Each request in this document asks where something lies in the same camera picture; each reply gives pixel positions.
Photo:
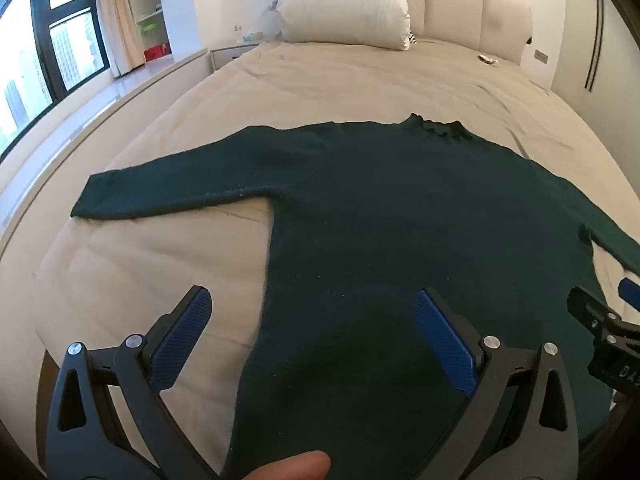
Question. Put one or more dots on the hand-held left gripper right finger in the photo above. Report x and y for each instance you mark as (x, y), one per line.
(445, 340)

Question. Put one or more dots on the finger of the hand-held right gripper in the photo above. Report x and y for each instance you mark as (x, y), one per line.
(590, 307)
(631, 291)

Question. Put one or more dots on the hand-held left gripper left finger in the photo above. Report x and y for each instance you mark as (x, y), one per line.
(182, 340)

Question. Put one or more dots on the dark green sweater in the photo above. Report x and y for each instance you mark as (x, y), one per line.
(375, 210)

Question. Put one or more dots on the person's left hand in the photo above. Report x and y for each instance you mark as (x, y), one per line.
(292, 472)

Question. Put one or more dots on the white window ledge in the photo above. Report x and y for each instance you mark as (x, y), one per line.
(100, 110)

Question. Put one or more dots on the bed with beige cover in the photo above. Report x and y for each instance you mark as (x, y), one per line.
(325, 85)

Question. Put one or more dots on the red box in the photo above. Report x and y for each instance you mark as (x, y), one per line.
(156, 53)

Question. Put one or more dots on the white nightstand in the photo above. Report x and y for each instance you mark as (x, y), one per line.
(230, 55)

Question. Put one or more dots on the striped cloth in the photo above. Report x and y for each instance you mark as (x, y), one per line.
(413, 37)

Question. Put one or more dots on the green tray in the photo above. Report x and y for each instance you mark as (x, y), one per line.
(150, 27)

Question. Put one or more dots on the black framed window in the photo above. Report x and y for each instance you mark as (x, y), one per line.
(45, 50)

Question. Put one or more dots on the beige padded headboard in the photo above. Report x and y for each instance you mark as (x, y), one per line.
(465, 5)

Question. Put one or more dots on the beige curtain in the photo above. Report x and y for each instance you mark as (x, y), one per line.
(117, 15)

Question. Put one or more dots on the white pillow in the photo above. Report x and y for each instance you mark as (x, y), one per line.
(345, 5)

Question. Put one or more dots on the wall socket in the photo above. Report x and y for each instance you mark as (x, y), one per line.
(541, 56)

